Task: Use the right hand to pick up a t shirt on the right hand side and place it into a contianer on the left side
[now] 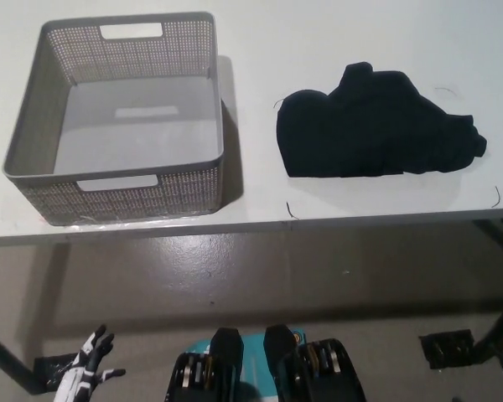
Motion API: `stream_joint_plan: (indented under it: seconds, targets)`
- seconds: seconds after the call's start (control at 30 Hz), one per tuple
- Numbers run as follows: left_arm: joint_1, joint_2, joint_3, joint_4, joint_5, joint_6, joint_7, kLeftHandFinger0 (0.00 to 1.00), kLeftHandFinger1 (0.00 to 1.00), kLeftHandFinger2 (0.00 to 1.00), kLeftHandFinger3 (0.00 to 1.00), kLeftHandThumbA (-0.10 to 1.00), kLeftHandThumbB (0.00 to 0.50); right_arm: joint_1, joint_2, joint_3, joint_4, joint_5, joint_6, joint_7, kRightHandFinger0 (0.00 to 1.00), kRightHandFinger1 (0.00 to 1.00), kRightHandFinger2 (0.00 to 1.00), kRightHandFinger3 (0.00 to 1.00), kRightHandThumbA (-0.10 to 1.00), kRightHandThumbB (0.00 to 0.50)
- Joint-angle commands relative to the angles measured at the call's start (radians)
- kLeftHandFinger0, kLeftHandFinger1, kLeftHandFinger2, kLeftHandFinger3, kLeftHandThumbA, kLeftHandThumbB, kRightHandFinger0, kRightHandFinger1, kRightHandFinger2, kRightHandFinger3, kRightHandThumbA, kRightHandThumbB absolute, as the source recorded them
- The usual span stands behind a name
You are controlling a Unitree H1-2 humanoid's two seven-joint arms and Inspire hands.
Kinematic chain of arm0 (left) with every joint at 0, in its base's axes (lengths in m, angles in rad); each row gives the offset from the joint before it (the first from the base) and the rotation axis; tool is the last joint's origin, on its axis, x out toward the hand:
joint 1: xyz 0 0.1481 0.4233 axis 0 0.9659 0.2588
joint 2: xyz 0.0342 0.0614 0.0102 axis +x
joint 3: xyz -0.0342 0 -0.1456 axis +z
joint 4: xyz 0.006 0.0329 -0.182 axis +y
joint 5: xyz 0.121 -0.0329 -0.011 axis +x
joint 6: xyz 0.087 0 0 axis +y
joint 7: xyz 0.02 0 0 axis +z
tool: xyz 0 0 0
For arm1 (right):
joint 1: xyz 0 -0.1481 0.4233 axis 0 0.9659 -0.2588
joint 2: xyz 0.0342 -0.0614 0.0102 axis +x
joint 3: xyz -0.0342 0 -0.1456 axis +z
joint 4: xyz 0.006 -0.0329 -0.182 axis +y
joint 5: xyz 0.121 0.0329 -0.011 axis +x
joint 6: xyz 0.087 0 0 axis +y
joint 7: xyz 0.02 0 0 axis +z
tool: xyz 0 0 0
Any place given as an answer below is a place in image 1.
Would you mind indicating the black robot body block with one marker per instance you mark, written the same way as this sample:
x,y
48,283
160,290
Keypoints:
x,y
327,377
226,347

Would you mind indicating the clear tape strip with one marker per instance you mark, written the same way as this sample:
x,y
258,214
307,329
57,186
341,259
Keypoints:
x,y
92,224

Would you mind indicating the black right robot body block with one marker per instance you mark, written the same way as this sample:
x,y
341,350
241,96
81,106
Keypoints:
x,y
327,377

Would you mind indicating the grey perforated plastic basket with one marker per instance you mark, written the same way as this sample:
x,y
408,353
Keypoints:
x,y
109,201

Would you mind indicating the black t-shirt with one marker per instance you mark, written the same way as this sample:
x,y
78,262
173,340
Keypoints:
x,y
360,134

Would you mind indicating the white and black left hand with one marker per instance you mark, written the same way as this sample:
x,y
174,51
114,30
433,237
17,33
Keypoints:
x,y
77,381

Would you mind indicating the black left robot body block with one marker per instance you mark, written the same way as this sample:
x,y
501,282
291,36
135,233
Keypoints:
x,y
226,347

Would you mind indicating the black floor tape patch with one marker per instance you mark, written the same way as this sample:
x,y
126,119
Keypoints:
x,y
444,347
46,368

